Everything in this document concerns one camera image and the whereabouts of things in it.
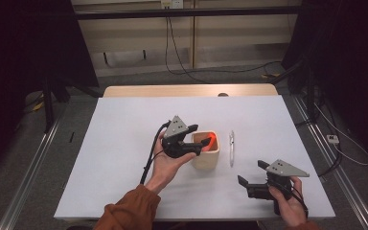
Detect white cable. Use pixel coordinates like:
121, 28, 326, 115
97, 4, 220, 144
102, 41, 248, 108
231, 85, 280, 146
313, 101, 368, 167

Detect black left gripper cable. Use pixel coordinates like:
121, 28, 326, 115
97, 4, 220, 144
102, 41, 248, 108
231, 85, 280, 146
139, 120, 172, 186

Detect wooden table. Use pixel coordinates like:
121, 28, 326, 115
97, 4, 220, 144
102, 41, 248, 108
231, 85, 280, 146
103, 83, 279, 98

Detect white table sheet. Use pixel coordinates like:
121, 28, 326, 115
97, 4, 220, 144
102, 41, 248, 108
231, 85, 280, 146
53, 95, 335, 221

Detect orange highlighter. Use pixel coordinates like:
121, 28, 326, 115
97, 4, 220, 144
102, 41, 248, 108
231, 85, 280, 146
200, 133, 218, 151

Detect white wall outlet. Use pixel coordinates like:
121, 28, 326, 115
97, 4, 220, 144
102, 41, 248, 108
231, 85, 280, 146
160, 0, 185, 10

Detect clear white ballpoint pen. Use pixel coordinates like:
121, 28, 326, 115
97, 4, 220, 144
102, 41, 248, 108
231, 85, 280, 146
229, 129, 236, 168

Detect aluminium floor rail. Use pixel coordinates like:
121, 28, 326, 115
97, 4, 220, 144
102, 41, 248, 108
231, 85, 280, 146
0, 113, 63, 230
290, 95, 368, 230

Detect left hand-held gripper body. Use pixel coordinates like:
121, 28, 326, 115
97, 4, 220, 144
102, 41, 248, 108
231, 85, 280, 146
161, 115, 193, 159

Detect person's left hand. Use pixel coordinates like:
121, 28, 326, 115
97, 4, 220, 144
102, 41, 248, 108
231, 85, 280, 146
145, 132, 197, 195

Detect black metal stand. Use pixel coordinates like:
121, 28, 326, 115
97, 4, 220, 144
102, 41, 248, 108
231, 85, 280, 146
40, 75, 104, 134
279, 58, 321, 125

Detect beige pen holder cup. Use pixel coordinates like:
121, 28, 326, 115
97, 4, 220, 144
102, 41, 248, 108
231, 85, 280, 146
191, 129, 220, 171

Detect person's right hand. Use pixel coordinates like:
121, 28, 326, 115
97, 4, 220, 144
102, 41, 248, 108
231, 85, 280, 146
267, 176, 309, 228

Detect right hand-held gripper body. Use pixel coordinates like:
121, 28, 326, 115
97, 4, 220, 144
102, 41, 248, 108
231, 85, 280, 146
247, 158, 311, 216

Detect black power cable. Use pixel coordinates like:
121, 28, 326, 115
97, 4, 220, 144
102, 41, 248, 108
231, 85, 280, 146
164, 16, 193, 77
168, 16, 283, 84

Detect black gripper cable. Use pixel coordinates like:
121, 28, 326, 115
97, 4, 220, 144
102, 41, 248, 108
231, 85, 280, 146
267, 180, 310, 219
139, 120, 172, 186

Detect dark curtain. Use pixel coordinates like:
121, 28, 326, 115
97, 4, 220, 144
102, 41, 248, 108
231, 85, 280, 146
281, 0, 368, 164
0, 0, 100, 185

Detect beige cabinet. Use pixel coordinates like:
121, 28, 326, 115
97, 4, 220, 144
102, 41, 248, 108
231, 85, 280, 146
71, 0, 301, 78

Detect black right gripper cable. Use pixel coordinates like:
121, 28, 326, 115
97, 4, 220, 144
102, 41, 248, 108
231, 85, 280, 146
267, 180, 310, 219

